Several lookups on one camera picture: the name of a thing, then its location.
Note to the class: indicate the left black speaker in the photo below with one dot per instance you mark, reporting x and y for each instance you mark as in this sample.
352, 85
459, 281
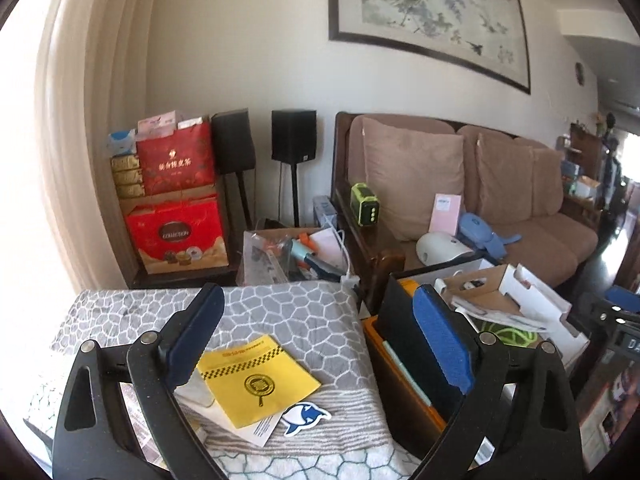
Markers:
233, 145

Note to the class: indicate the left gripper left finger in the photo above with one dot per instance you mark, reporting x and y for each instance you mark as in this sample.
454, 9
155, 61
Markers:
185, 336

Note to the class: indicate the white paper card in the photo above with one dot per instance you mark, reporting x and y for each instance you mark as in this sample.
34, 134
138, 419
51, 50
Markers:
256, 431

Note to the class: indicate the sofa cushion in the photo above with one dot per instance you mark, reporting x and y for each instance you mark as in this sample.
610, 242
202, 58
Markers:
506, 180
547, 182
406, 169

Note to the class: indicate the red chocolate gift box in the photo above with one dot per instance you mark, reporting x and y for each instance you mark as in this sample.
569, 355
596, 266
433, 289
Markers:
185, 235

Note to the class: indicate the round wall clock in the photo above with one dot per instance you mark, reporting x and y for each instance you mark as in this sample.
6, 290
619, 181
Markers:
580, 73

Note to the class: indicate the framed bird painting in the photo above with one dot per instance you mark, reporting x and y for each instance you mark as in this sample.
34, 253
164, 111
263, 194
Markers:
487, 36

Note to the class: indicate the cream curtain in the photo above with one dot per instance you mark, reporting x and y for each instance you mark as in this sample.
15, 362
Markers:
90, 81

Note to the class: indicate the left sofa cushion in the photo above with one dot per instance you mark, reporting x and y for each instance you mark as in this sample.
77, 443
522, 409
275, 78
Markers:
406, 169

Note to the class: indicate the yellow paper envelope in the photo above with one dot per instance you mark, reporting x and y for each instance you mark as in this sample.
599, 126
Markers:
258, 378

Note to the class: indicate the brown fabric sofa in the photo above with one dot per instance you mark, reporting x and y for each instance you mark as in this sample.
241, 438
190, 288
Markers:
552, 247

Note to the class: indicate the face mask plastic bag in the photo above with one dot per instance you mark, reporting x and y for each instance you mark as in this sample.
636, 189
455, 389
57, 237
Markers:
518, 321

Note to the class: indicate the grey patterned fleece blanket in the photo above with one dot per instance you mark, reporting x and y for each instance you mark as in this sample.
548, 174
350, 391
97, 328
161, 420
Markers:
317, 324

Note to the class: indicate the orange book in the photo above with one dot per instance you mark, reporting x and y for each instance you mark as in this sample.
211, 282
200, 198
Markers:
409, 286

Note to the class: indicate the pink booklet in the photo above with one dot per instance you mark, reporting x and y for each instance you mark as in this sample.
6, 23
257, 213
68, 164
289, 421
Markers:
445, 214

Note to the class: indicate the white dome lamp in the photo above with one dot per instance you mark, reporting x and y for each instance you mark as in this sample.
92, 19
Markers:
437, 247

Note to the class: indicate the right black speaker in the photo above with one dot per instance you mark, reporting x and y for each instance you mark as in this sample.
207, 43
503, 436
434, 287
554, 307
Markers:
293, 136

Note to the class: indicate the black speaker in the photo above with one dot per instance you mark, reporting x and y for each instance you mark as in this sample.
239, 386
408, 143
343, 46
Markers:
233, 145
293, 136

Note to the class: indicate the green portable speaker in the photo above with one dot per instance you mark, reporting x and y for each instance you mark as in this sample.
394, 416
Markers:
365, 205

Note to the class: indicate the cardboard box tray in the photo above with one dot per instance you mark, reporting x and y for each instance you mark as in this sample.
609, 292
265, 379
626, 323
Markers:
514, 289

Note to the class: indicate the blue shark sticker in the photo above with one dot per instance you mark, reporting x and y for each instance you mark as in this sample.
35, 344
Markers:
303, 416

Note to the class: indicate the right sofa cushion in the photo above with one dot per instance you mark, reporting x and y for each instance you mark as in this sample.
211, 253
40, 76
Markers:
547, 182

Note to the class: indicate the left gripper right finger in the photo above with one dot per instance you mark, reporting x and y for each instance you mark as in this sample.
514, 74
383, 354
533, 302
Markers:
449, 337

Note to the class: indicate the middle sofa cushion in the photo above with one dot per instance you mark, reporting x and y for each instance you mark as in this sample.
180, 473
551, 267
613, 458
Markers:
506, 180

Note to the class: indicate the red tea gift bag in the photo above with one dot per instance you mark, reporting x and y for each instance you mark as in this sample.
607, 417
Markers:
183, 160

